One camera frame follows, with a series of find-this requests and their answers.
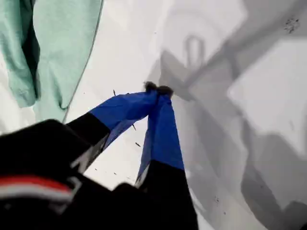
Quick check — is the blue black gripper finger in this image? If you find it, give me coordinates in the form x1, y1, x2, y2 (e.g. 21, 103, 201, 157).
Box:
134, 85, 199, 230
66, 81, 158, 174

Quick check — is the pale green T-shirt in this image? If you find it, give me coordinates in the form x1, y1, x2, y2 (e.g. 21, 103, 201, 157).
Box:
0, 0, 105, 124

